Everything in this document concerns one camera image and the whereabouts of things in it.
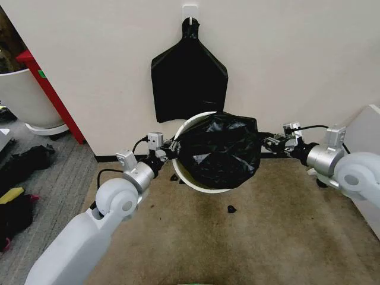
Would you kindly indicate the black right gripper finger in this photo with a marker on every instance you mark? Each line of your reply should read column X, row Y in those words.
column 276, row 147
column 274, row 138

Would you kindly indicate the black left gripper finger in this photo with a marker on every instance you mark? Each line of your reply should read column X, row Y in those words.
column 171, row 144
column 170, row 155

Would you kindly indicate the black plastic garbage bag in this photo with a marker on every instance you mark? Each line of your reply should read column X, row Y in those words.
column 219, row 148

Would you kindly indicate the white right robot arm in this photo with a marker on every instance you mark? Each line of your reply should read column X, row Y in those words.
column 353, row 178

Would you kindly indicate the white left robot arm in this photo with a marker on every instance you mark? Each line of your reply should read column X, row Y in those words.
column 80, row 234

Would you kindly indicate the white round trash bin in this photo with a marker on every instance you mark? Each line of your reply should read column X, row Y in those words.
column 185, row 175

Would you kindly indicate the hanging black garbage bags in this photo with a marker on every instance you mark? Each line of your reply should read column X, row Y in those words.
column 190, row 77

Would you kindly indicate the black cloth bag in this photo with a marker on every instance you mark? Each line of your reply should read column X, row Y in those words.
column 23, row 163

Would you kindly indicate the black and pink bag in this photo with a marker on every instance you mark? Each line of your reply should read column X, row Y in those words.
column 15, row 219

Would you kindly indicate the small black plastic scrap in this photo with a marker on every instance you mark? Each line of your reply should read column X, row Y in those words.
column 174, row 178
column 231, row 209

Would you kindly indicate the brown carpet mat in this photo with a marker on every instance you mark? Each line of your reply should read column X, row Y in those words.
column 237, row 237

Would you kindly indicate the white round planter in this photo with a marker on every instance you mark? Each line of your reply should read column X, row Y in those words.
column 26, row 101

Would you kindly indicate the green sticker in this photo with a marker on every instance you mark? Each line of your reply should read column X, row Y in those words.
column 41, row 73

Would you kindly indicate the black and yellow item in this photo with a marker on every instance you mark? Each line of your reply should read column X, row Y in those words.
column 6, row 111

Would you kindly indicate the dark plant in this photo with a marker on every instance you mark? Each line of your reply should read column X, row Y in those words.
column 10, row 44

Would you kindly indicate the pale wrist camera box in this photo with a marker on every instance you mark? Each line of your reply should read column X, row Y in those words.
column 155, row 141
column 292, row 132

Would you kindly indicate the red post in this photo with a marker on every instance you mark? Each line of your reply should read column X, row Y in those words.
column 56, row 98

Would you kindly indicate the white adhesive wall hook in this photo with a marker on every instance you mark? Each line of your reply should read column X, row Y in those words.
column 191, row 13

